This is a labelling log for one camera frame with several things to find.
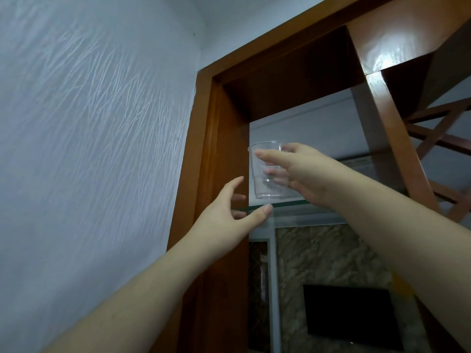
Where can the clear plastic cup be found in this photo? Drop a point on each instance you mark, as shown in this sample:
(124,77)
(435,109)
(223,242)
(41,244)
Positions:
(270,191)

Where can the brown wooden lattice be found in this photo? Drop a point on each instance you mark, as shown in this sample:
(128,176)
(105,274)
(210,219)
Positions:
(441,137)

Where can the person's right thumb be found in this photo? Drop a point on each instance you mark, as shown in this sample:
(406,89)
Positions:
(272,156)

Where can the person's right hand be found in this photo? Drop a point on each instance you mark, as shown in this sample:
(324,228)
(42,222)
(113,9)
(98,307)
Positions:
(312,176)

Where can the glass shelf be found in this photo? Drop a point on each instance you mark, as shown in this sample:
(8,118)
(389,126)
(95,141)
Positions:
(316,209)

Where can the black television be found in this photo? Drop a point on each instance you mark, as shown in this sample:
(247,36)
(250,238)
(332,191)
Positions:
(349,316)

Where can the person's left hand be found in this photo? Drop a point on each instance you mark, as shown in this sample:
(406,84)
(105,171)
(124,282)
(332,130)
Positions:
(217,224)

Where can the brown wooden partition frame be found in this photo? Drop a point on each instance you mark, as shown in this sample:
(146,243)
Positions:
(220,290)

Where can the person's left thumb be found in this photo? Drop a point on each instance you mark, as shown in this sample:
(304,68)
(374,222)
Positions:
(259,217)

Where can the person's right forearm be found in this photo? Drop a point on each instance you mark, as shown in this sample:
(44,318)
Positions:
(404,246)

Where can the person's left forearm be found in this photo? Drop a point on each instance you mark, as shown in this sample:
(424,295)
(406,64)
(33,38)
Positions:
(147,290)

